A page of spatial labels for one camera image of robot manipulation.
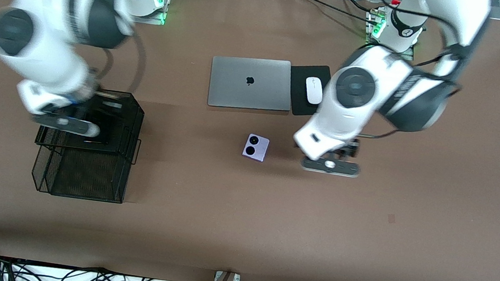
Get long black slab phone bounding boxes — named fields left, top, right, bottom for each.
left=87, top=97, right=124, bottom=147

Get purple flip phone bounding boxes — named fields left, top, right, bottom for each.
left=241, top=133, right=271, bottom=163

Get white computer mouse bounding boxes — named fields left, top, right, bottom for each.
left=303, top=75, right=326, bottom=106

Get black mouse pad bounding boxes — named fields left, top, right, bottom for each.
left=285, top=61, right=336, bottom=120

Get silver closed laptop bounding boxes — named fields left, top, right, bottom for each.
left=206, top=52, right=297, bottom=116

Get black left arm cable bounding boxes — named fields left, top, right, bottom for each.
left=359, top=0, right=473, bottom=150

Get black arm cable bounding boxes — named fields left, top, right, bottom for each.
left=61, top=0, right=154, bottom=101
left=359, top=0, right=473, bottom=150

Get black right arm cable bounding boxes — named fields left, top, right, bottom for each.
left=61, top=0, right=154, bottom=101

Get black wire mesh basket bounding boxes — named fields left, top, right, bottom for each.
left=28, top=82, right=148, bottom=206

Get long black table cable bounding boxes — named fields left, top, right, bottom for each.
left=286, top=0, right=382, bottom=27

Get short black table cable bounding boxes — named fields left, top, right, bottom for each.
left=340, top=0, right=375, bottom=14

